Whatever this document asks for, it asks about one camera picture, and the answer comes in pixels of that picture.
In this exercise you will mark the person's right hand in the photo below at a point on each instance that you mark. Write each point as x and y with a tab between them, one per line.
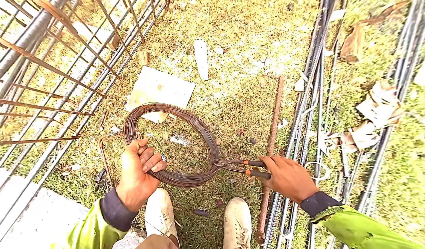
293	178

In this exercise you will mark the person's left hand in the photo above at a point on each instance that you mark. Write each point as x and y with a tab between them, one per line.
134	179

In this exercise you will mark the person's right fingers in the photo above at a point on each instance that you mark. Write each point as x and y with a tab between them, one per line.
273	166

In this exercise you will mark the person's left thumb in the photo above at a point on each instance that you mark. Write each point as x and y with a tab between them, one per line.
137	144

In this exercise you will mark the person's left fingers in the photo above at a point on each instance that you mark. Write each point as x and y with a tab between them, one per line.
152	160

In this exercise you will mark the person's left forearm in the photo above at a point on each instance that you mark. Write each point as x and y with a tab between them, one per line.
103	219

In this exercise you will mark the person's right forearm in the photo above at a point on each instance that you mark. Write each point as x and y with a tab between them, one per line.
354	221

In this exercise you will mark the dark grey stone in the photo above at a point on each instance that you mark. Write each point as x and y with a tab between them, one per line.
253	141

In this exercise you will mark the crumpled clear plastic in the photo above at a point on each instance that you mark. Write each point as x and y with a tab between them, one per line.
180	140

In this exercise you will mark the bent rusty rebar stirrup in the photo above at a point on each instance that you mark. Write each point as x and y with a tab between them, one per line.
102	152

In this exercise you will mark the rusty brown rebar rod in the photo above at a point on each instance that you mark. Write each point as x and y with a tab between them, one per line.
275	117

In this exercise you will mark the black plastic scrap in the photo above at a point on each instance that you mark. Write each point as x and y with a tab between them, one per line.
101	178

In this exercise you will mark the white square board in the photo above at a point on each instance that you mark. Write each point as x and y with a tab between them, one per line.
164	88

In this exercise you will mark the bundle of grey rebar rods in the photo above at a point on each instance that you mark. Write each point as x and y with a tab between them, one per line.
404	72
307	93

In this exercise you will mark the small wooden block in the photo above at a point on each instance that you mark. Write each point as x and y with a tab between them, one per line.
143	58

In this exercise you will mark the crumpled brown paper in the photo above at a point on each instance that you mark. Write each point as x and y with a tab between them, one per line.
359	137

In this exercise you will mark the rebar cage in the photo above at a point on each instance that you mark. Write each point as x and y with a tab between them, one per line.
65	74

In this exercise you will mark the white elongated scrap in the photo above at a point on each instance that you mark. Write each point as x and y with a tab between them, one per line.
201	60

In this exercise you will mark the pale concrete slab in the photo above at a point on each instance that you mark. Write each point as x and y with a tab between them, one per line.
43	214

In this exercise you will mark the pale block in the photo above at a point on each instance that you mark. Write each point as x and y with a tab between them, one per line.
91	34

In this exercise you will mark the crumpled beige paper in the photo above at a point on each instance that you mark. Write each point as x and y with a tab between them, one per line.
381	103

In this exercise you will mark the brown cardboard piece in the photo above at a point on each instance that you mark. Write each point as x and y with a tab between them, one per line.
353	43

